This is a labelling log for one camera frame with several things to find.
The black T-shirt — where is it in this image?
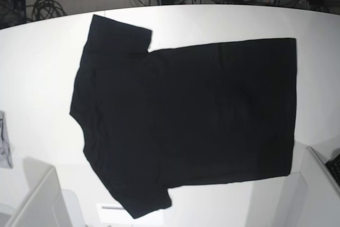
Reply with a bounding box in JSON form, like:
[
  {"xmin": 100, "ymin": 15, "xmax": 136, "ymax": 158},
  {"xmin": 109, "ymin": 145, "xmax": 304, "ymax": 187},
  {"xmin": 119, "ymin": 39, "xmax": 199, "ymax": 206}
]
[{"xmin": 70, "ymin": 15, "xmax": 297, "ymax": 218}]

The grey cloth at left edge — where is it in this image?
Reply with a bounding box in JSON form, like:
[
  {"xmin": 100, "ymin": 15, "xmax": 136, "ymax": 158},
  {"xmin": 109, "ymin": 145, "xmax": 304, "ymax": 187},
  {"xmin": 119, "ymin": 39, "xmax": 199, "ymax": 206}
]
[{"xmin": 0, "ymin": 111, "xmax": 13, "ymax": 169}]

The black keyboard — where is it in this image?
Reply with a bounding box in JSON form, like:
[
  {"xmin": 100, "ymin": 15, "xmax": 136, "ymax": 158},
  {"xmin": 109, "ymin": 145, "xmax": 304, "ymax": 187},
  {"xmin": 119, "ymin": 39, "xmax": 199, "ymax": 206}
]
[{"xmin": 326, "ymin": 155, "xmax": 340, "ymax": 185}]

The white box lower right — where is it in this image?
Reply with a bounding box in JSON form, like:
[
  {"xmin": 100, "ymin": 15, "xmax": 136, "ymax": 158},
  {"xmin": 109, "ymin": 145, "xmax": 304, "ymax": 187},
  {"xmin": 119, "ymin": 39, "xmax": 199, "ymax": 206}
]
[{"xmin": 272, "ymin": 147, "xmax": 339, "ymax": 226}]

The white box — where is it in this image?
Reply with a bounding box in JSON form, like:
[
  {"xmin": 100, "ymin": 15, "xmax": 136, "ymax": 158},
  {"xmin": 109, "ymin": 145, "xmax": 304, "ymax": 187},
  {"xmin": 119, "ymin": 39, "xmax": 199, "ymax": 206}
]
[
  {"xmin": 272, "ymin": 147, "xmax": 339, "ymax": 226},
  {"xmin": 1, "ymin": 158, "xmax": 86, "ymax": 226}
]

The white label plate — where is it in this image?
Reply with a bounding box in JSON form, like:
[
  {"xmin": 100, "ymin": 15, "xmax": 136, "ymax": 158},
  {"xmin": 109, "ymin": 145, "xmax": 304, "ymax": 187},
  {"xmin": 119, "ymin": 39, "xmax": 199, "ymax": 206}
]
[{"xmin": 96, "ymin": 204, "xmax": 164, "ymax": 225}]

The white box lower left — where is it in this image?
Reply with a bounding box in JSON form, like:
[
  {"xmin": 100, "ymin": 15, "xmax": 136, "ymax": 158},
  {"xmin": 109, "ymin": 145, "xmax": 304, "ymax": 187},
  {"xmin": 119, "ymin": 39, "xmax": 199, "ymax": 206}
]
[{"xmin": 1, "ymin": 158, "xmax": 86, "ymax": 226}]

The coiled black cable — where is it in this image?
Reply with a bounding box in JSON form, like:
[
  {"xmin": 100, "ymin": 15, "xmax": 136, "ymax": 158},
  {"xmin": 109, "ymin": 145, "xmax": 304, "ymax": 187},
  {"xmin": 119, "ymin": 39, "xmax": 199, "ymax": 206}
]
[{"xmin": 31, "ymin": 0, "xmax": 67, "ymax": 22}]

